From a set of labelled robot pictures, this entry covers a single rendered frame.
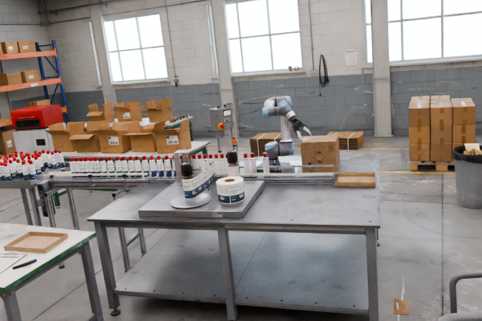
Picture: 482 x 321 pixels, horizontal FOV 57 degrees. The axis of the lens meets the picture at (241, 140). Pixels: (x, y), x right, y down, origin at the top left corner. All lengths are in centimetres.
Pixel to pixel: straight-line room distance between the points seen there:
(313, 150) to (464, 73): 530
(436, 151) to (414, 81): 240
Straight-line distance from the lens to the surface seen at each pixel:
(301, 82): 914
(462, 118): 661
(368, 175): 381
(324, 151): 385
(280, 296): 337
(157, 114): 801
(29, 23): 1234
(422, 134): 663
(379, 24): 874
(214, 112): 378
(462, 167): 535
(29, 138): 892
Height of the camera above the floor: 200
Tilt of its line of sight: 12 degrees down
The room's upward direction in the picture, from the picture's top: 6 degrees counter-clockwise
